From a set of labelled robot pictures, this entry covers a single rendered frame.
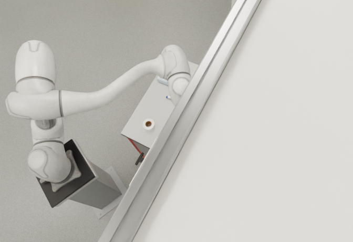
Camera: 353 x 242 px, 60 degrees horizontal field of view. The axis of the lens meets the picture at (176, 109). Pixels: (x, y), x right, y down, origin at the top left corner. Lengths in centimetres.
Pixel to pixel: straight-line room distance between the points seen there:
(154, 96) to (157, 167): 145
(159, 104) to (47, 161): 71
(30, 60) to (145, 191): 86
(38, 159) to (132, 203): 123
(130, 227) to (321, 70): 41
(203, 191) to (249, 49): 27
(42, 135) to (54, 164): 17
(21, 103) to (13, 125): 201
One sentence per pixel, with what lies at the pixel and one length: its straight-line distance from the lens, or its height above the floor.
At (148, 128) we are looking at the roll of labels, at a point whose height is 80.
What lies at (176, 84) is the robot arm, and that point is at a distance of 119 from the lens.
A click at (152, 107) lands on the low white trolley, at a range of 189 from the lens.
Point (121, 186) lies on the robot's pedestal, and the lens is 257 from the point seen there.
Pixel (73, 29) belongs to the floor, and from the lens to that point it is 346.
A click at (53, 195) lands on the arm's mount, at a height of 77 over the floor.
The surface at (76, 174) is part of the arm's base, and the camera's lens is 184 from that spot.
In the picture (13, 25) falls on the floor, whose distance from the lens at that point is 384.
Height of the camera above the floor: 245
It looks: 66 degrees down
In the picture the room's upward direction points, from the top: 15 degrees counter-clockwise
